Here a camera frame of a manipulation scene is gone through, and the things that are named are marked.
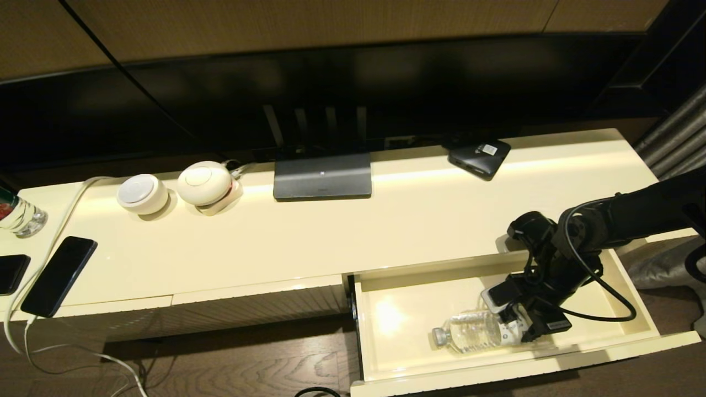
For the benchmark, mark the black smartphone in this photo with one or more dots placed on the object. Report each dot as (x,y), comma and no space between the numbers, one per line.
(10,273)

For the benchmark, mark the small white round speaker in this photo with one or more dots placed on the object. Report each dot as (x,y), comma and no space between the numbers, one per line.
(142,194)

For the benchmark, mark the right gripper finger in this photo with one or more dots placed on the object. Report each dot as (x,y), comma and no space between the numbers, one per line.
(499,296)
(515,318)

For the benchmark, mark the cream white low cabinet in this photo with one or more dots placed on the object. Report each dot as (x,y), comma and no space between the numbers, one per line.
(331,231)

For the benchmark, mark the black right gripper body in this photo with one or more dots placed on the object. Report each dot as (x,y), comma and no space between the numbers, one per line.
(546,314)

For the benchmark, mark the white dock under dome device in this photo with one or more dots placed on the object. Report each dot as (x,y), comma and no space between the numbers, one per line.
(229,200)

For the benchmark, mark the wide cream drawer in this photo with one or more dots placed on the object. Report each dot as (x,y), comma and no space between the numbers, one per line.
(413,353)

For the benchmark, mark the grey router with antennas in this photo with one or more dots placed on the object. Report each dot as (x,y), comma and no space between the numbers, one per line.
(322,179)

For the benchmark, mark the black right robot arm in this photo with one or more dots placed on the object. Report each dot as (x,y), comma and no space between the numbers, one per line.
(634,215)

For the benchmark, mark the white dome shaped device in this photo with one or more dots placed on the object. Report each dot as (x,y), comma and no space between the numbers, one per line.
(204,182)

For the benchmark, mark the dark blue smartphone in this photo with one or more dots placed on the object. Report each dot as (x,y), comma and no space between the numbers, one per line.
(58,275)

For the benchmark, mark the clear plastic water bottle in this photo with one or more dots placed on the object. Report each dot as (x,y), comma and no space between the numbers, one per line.
(469,331)

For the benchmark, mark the glass bottle with red label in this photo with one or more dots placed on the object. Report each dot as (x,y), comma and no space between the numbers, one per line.
(20,216)

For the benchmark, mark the black box with white sticker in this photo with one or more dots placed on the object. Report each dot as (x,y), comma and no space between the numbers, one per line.
(477,158)

